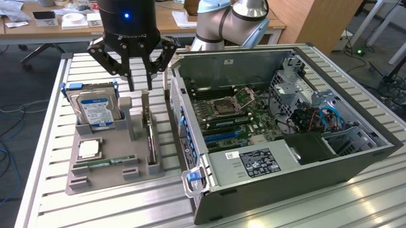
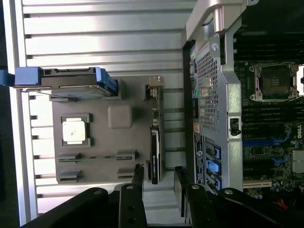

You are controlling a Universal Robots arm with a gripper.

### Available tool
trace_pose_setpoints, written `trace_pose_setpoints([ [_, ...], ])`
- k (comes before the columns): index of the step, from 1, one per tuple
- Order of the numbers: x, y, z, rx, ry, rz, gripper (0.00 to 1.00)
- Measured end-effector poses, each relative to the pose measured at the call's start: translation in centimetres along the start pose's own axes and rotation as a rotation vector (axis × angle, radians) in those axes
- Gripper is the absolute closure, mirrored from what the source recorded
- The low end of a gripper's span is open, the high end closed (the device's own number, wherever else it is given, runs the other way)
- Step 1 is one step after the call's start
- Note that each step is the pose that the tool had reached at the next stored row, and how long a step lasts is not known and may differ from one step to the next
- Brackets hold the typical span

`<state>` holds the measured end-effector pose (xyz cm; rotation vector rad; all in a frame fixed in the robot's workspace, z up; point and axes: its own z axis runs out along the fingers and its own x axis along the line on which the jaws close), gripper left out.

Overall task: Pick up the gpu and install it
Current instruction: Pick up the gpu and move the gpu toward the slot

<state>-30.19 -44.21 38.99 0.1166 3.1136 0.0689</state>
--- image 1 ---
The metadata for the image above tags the hard disk in blue caddy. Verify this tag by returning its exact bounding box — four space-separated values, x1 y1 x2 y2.
61 80 126 131

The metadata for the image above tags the perforated metal disk bay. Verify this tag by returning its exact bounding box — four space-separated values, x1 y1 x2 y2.
269 56 335 112

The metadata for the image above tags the green motherboard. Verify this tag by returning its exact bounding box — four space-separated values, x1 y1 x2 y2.
190 86 286 152

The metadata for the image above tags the grey power supply unit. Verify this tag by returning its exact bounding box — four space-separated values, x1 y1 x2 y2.
204 139 301 187

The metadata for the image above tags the silver chipset heatsink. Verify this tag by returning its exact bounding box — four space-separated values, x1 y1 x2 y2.
250 134 272 145

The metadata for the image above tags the open dark PC case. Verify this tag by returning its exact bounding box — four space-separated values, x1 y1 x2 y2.
164 46 405 226

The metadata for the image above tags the wooden desk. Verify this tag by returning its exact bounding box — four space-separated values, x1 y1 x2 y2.
0 0 289 46

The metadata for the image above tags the black plastic air shroud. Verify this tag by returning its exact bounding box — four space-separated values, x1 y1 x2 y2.
284 132 340 166

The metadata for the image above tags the black RAM slot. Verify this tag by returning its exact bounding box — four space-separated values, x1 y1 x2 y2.
192 85 236 95
193 87 237 97
194 91 240 101
193 89 238 99

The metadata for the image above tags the black pouch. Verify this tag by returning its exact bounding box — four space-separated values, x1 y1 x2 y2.
74 0 93 11

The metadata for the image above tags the flat white box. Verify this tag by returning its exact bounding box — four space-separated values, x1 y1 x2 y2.
62 20 90 31

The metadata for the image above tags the clear plastic bag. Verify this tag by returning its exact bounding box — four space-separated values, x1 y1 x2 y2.
0 0 33 22

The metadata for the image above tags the black low-profile graphics card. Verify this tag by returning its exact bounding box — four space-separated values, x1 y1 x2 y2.
141 89 160 167

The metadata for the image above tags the white table frame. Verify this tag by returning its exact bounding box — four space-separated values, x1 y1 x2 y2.
348 0 406 65

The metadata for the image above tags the grey plastic parts rack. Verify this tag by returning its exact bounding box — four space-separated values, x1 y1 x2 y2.
65 96 166 196

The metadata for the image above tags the metal socket cover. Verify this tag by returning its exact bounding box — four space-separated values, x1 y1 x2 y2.
233 87 258 110

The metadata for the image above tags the CPU socket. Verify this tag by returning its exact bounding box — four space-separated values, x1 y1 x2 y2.
208 96 252 118

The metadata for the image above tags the white electrical box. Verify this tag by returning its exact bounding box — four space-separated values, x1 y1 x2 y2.
337 35 355 52

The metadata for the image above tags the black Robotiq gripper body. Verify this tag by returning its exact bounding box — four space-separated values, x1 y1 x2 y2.
97 0 162 59

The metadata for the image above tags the blue expansion slot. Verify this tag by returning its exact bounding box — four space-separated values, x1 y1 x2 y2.
204 130 245 141

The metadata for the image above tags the wooden cabinet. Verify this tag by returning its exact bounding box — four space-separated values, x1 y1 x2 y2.
276 0 365 56

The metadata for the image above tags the black stand with cables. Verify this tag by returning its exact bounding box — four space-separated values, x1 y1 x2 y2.
369 60 406 103

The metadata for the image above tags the stack of white papers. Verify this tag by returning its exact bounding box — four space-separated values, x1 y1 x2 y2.
172 10 200 29

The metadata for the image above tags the white cardboard box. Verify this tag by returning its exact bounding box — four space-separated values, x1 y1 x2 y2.
86 13 105 29

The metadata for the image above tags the silver CPU chip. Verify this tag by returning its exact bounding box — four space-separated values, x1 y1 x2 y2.
78 140 103 158

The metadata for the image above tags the blue wire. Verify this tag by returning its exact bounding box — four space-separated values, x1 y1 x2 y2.
319 106 347 132

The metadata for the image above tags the white box with black top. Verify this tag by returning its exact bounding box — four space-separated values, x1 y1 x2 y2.
33 11 61 28

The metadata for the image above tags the black chair base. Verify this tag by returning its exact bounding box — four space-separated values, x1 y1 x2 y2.
19 42 69 71

